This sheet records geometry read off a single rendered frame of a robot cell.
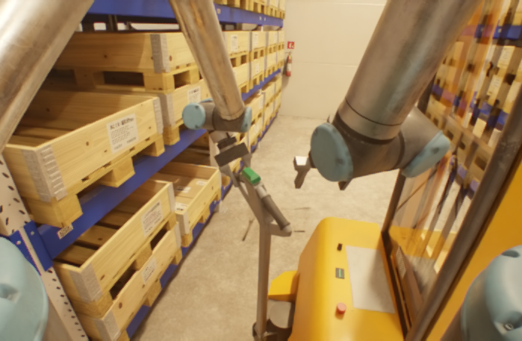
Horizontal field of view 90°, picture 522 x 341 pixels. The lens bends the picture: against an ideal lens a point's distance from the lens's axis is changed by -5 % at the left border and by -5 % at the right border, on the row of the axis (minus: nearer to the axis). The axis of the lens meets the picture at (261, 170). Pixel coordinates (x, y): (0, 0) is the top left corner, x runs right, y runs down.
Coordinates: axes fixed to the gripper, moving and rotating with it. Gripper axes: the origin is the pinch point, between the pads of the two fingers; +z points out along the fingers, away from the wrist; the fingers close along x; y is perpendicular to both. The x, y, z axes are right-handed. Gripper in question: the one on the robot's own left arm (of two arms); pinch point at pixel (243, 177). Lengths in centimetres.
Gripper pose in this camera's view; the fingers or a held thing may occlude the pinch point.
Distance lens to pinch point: 112.4
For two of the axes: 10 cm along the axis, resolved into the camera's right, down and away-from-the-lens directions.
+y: -3.3, 0.3, 9.4
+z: 4.3, 8.9, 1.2
